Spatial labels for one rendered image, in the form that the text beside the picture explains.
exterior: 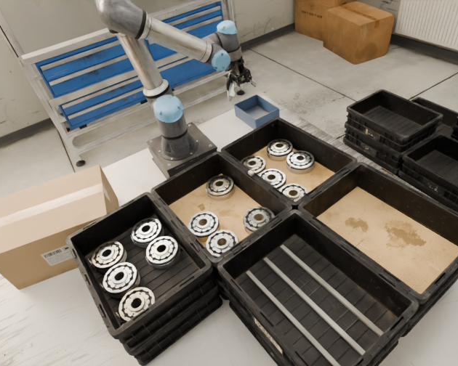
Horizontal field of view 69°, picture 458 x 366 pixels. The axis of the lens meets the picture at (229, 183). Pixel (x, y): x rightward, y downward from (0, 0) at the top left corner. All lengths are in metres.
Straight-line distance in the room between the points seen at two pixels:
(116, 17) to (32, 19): 2.40
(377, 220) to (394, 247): 0.10
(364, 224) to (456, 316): 0.34
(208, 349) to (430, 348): 0.60
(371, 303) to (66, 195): 1.07
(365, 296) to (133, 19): 1.09
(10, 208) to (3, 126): 2.48
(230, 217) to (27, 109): 2.98
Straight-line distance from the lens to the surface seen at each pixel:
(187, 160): 1.47
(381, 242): 1.11
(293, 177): 1.27
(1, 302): 1.49
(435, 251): 1.13
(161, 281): 1.07
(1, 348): 1.38
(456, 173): 2.10
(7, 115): 3.86
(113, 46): 2.86
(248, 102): 1.89
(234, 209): 1.17
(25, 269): 1.39
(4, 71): 3.72
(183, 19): 3.01
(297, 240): 1.08
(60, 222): 1.29
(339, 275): 1.02
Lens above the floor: 1.70
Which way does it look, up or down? 43 degrees down
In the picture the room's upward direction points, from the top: 11 degrees counter-clockwise
